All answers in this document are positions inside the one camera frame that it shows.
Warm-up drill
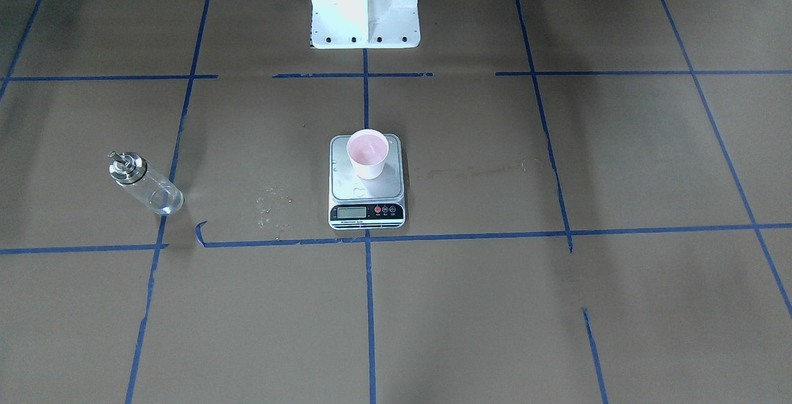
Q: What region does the digital kitchen scale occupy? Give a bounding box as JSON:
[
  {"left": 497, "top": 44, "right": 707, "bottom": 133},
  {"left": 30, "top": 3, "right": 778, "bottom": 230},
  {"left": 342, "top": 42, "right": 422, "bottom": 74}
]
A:
[{"left": 328, "top": 134, "right": 407, "bottom": 230}]

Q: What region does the white pillar with base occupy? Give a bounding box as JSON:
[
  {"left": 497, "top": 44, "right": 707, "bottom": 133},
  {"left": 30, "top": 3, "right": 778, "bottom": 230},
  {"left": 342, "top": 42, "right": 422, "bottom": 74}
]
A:
[{"left": 309, "top": 0, "right": 421, "bottom": 49}]

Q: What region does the glass sauce bottle metal spout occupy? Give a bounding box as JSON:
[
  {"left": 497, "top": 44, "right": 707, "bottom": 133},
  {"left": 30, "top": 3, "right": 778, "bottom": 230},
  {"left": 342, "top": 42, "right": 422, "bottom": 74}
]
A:
[{"left": 108, "top": 151, "right": 184, "bottom": 215}]

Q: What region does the pink plastic cup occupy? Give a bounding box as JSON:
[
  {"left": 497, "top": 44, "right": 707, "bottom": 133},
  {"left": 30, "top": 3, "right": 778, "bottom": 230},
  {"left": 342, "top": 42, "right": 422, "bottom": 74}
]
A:
[{"left": 346, "top": 129, "right": 390, "bottom": 179}]

